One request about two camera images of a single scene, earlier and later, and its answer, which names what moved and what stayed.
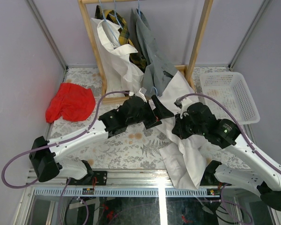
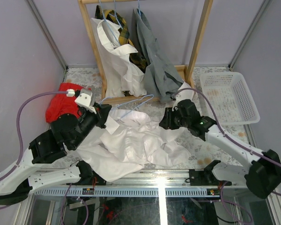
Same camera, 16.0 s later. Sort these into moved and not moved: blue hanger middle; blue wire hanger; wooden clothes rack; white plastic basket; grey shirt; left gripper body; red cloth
Moved: left gripper body; blue wire hanger
Not moved: wooden clothes rack; white plastic basket; red cloth; grey shirt; blue hanger middle
